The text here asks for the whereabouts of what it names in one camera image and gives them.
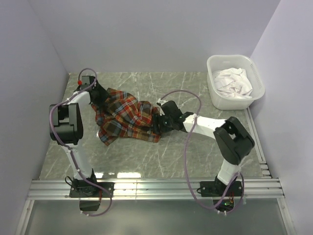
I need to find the plaid long sleeve shirt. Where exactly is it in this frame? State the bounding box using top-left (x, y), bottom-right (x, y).
top-left (91, 88), bottom-right (161, 146)

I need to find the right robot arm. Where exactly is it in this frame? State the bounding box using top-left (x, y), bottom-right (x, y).
top-left (153, 99), bottom-right (255, 196)

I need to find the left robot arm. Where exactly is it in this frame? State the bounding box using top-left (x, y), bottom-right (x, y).
top-left (49, 75), bottom-right (110, 197)

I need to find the white shirt in basket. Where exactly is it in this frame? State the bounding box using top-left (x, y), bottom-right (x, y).
top-left (212, 68), bottom-right (253, 99)

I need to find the white plastic basket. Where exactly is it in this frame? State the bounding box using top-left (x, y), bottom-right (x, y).
top-left (207, 55), bottom-right (265, 110)

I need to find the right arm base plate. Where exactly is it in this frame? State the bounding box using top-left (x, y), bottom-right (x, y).
top-left (197, 181), bottom-right (244, 197)

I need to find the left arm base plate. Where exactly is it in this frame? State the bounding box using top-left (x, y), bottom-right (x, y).
top-left (69, 181), bottom-right (114, 198)

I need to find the black box under rail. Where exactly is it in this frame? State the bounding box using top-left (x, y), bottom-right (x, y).
top-left (79, 197), bottom-right (101, 212)

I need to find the aluminium rail frame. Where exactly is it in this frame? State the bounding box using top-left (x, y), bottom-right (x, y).
top-left (16, 109), bottom-right (296, 235)

